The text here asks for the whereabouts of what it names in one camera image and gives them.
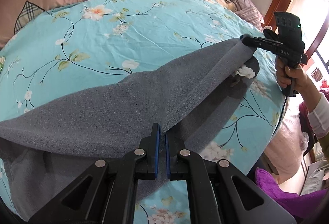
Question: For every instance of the right forearm white sleeve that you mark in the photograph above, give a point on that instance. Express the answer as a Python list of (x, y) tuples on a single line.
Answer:
[(318, 108)]

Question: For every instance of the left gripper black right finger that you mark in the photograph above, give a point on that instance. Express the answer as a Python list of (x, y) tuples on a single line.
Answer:
[(217, 191)]

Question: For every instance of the turquoise floral bed sheet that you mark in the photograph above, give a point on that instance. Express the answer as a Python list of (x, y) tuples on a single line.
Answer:
[(100, 42)]

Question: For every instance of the person's right hand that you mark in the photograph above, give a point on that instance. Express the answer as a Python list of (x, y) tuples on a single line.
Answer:
[(295, 78)]

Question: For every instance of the grey fleece pants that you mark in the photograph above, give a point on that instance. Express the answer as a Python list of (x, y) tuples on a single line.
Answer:
[(193, 96)]

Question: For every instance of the purple cloth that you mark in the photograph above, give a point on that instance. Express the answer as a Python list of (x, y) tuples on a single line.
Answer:
[(298, 206)]

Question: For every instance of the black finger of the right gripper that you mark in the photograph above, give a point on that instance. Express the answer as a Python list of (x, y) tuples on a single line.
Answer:
[(258, 42)]

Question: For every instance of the purple striped pillow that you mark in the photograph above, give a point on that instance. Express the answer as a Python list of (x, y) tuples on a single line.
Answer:
[(247, 11)]

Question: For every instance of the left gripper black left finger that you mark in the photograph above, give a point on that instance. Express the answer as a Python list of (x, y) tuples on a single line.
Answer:
[(106, 191)]

